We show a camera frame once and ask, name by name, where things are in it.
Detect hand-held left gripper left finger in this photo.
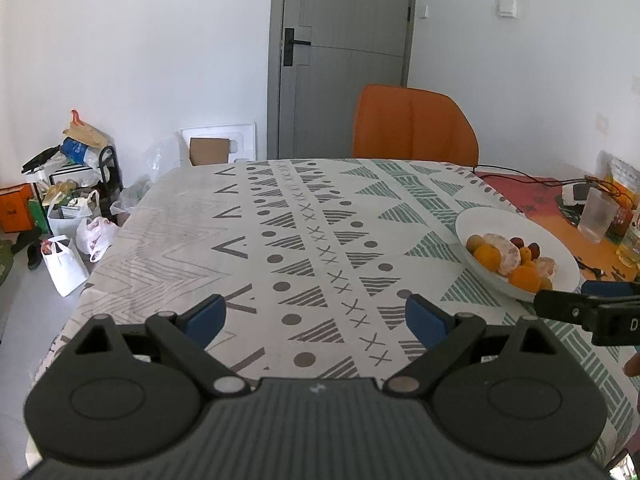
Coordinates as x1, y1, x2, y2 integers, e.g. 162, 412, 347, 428
64, 294, 252, 397

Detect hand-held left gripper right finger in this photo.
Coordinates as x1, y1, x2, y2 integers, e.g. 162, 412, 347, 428
384, 294, 569, 396

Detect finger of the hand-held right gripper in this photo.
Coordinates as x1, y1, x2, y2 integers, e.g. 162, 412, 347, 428
532, 291, 598, 322
581, 280, 640, 302

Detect large orange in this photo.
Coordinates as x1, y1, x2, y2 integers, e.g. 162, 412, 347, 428
508, 266, 542, 294

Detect large peeled pomelo segment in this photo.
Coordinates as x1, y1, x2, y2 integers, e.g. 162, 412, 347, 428
482, 233, 522, 277

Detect medium orange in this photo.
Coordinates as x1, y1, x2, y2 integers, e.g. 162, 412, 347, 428
473, 244, 502, 272

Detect white plate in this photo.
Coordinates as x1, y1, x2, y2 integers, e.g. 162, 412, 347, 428
454, 206, 582, 304

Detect yellow liquid bottle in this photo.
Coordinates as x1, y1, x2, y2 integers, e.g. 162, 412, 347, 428
616, 209, 640, 268

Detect clear plastic cup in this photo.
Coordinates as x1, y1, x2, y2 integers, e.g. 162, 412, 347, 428
577, 187, 620, 245

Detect red orange cloth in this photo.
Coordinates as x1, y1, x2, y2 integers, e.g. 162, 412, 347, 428
474, 169, 640, 282

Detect yellow snack packet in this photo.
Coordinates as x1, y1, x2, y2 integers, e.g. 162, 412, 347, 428
601, 150, 640, 212

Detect white plastic shopping bag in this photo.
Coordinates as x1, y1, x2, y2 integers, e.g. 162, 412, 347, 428
41, 234, 90, 298
46, 189, 101, 237
75, 216, 120, 264

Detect clear plastic bag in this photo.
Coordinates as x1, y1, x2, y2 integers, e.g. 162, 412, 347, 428
142, 132, 194, 184

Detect brown cardboard box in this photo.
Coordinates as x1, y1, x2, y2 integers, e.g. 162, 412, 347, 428
189, 137, 232, 166

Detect black metal rack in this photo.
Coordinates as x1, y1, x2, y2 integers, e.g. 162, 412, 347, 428
97, 145, 124, 217

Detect black shoes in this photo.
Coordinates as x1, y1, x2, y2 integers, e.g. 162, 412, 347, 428
10, 229, 45, 271

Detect orange chair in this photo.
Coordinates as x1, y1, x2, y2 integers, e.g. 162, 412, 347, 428
352, 84, 480, 168

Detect blue white bag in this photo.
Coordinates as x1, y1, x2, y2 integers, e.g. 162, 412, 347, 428
59, 137, 102, 167

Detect orange box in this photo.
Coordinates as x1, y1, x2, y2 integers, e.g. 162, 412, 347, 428
0, 183, 39, 234

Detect grey door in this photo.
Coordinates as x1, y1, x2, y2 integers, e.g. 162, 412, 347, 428
266, 0, 418, 160

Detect black cable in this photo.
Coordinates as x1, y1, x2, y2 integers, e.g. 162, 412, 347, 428
472, 163, 626, 198

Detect black door handle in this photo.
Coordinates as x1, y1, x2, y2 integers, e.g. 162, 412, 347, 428
283, 28, 312, 67

